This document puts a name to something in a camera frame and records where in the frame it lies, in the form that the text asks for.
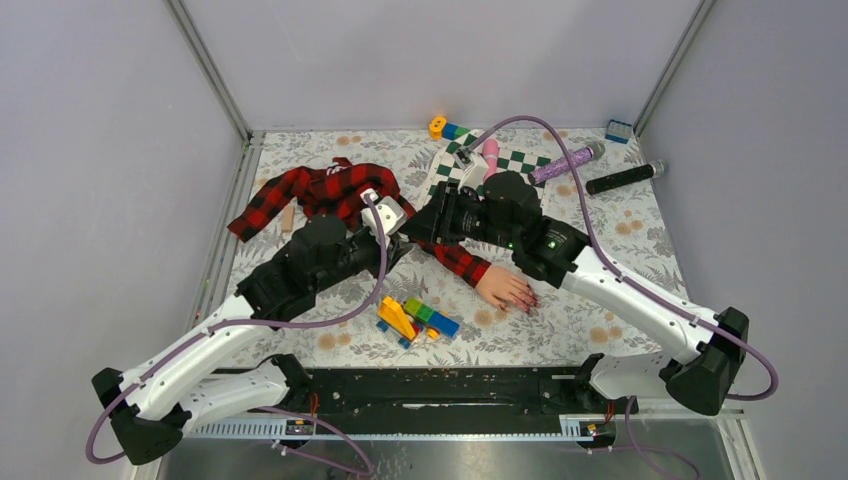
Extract floral patterned table mat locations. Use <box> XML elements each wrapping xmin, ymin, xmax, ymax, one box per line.
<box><xmin>232</xmin><ymin>130</ymin><xmax>686</xmax><ymax>368</ymax></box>

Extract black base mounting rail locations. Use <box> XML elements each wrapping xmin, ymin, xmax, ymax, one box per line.
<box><xmin>266</xmin><ymin>354</ymin><xmax>640</xmax><ymax>422</ymax></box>

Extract pink toy microphone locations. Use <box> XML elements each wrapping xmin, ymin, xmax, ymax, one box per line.
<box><xmin>482</xmin><ymin>137</ymin><xmax>500</xmax><ymax>180</ymax></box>

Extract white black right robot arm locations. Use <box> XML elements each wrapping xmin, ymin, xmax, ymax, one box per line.
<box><xmin>401</xmin><ymin>172</ymin><xmax>749</xmax><ymax>416</ymax></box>

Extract small wooden block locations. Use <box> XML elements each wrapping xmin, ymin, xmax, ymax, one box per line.
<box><xmin>281</xmin><ymin>205</ymin><xmax>295</xmax><ymax>233</ymax></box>

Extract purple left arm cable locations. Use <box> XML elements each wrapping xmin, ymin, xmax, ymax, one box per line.
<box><xmin>86</xmin><ymin>193</ymin><xmax>390</xmax><ymax>465</ymax></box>

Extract blue toy brick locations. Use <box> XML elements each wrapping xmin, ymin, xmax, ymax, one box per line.
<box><xmin>604</xmin><ymin>119</ymin><xmax>634</xmax><ymax>144</ymax></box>

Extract black toy microphone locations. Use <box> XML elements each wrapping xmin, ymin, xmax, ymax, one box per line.
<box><xmin>585</xmin><ymin>160</ymin><xmax>666</xmax><ymax>196</ymax></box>

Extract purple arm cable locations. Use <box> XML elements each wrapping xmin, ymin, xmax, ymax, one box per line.
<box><xmin>466</xmin><ymin>115</ymin><xmax>781</xmax><ymax>403</ymax></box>
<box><xmin>86</xmin><ymin>193</ymin><xmax>390</xmax><ymax>465</ymax></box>

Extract grey slotted cable duct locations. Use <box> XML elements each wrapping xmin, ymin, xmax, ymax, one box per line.
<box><xmin>187</xmin><ymin>409</ymin><xmax>616</xmax><ymax>442</ymax></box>

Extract green blue toy bricks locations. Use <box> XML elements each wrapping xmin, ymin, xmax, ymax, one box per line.
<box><xmin>403</xmin><ymin>298</ymin><xmax>460</xmax><ymax>339</ymax></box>

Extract yellow toy block ramp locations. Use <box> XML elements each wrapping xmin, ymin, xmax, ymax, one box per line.
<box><xmin>376</xmin><ymin>296</ymin><xmax>421</xmax><ymax>349</ymax></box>

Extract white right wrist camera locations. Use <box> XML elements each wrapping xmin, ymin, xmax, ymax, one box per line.
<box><xmin>453</xmin><ymin>147</ymin><xmax>489</xmax><ymax>191</ymax></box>

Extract mannequin hand with red nails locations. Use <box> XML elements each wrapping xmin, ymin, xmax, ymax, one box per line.
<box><xmin>475</xmin><ymin>265</ymin><xmax>538</xmax><ymax>313</ymax></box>

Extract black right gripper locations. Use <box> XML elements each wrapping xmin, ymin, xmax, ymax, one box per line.
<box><xmin>399</xmin><ymin>181</ymin><xmax>519</xmax><ymax>250</ymax></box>

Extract purple glitter toy microphone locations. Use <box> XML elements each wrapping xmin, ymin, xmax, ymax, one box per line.
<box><xmin>528</xmin><ymin>142</ymin><xmax>606</xmax><ymax>185</ymax></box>

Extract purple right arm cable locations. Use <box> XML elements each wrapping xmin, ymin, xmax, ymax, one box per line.
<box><xmin>466</xmin><ymin>115</ymin><xmax>781</xmax><ymax>403</ymax></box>

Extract red black plaid shirt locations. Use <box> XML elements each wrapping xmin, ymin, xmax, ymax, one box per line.
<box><xmin>228</xmin><ymin>157</ymin><xmax>509</xmax><ymax>287</ymax></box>

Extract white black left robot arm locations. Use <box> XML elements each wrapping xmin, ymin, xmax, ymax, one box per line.
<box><xmin>92</xmin><ymin>211</ymin><xmax>408</xmax><ymax>465</ymax></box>

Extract orange blue green block stack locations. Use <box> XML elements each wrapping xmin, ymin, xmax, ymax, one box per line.
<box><xmin>428</xmin><ymin>116</ymin><xmax>470</xmax><ymax>140</ymax></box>

